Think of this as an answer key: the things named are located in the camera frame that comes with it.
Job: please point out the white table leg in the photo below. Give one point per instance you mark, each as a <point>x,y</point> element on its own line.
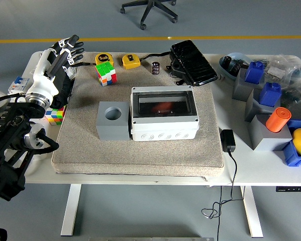
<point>71,208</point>
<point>252,211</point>

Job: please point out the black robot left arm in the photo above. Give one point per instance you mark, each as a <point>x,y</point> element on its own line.
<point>12,125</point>

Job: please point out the black capacitor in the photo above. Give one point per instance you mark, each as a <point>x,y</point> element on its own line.
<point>155,68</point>
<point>227,62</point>
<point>236,67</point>

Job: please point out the light grey enclosure box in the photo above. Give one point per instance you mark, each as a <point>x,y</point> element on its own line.
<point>165,135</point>

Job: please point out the round yellow tape measure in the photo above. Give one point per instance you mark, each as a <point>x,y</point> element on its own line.
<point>102,59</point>

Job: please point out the white circuit breaker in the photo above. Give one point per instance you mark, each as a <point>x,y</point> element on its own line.
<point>17,85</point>

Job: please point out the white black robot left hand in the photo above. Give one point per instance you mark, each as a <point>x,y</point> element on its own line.
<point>41,82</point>

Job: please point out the black power adapter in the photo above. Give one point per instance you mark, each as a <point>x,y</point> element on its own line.
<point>227,140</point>

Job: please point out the colourful puzzle cube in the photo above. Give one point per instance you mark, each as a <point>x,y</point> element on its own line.
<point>55,116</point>
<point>105,69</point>

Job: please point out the black desk control panel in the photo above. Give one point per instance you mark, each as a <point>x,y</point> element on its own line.
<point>292,189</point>

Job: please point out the transparent hinged box lid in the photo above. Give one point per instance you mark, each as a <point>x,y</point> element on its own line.
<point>165,99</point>

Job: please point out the orange cylinder battery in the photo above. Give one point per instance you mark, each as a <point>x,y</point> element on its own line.
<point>163,106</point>
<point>277,120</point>

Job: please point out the black office chair base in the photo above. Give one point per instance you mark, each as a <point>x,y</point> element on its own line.
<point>150,6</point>

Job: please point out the blue plastic block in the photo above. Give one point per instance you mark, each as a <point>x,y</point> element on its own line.
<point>254,72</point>
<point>269,95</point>

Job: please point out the blue plastic bin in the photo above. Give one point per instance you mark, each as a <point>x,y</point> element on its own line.
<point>293,158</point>

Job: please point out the beige fabric mat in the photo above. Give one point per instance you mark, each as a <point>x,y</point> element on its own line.
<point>153,155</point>

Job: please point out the dark plastic parts bag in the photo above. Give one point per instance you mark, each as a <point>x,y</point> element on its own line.
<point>297,98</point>

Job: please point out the square yellow tape measure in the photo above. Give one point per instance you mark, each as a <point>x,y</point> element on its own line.
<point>131,61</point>

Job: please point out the black glossy case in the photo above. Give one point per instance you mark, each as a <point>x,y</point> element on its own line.
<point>193,62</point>

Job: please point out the light blue bowl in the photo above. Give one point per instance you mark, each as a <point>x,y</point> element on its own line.
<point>230,74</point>

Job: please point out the black cloth bundle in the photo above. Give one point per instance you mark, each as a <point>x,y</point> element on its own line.
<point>64,85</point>

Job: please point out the grey holder block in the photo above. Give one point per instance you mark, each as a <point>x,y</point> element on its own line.
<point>240,88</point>
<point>253,110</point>
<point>113,130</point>
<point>266,140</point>

